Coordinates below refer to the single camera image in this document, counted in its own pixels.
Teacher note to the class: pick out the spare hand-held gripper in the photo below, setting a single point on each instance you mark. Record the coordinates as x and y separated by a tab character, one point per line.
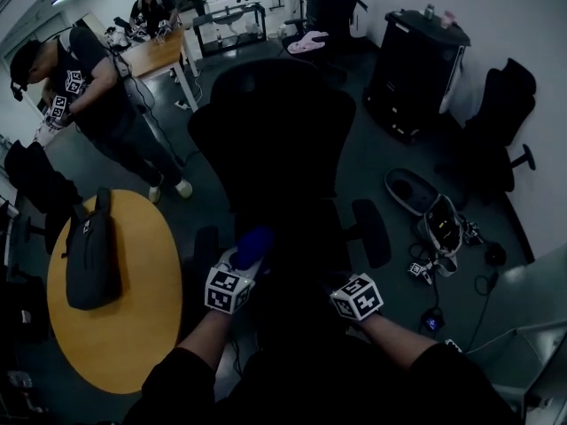
418	272

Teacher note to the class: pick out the person's black shirt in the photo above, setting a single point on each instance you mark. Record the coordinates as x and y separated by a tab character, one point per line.
332	392

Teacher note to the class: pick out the wooden desk with white legs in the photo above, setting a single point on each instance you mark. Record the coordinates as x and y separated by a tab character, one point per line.
155	56

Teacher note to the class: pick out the black frame washbasin stand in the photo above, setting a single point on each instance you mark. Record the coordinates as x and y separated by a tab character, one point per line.
230	29

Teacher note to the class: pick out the small bottle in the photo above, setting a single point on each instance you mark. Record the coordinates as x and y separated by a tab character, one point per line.
429	11

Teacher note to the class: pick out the round wooden table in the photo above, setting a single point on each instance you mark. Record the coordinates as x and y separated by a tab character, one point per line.
146	303

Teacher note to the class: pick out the blue cloth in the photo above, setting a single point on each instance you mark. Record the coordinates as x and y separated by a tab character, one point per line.
254	244

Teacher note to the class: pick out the black device with blue display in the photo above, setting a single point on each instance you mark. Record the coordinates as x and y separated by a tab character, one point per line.
432	321

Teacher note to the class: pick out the white open carrying case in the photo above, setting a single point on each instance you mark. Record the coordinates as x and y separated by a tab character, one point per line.
412	190

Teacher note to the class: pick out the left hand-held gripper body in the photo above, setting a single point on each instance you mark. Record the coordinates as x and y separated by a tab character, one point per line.
228	290

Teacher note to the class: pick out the pink garment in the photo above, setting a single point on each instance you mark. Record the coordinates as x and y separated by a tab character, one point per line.
308	42

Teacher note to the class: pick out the pink container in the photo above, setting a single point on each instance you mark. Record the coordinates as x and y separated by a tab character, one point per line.
450	19

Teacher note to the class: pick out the black backpack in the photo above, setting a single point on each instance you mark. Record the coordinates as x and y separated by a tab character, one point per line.
93	264

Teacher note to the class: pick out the black draped equipment stand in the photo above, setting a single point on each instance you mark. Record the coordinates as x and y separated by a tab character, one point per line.
332	2

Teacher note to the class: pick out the black wheeled cabinet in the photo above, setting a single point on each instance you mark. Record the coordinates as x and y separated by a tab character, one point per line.
412	73

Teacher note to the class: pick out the black office chair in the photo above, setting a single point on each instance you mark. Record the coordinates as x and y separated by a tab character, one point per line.
319	62
40	180
496	126
274	140

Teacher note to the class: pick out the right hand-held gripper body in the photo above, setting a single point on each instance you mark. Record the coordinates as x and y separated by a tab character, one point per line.
359	299

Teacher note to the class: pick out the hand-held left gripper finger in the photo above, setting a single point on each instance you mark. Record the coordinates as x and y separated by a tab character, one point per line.
228	259
259	269

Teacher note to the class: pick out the person's left forearm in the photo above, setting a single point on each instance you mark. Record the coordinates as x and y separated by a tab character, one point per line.
208	334

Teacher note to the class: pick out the black power adapter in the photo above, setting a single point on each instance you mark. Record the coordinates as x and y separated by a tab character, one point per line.
495	253

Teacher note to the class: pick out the person's right forearm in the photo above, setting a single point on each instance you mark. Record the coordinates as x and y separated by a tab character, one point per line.
394	339

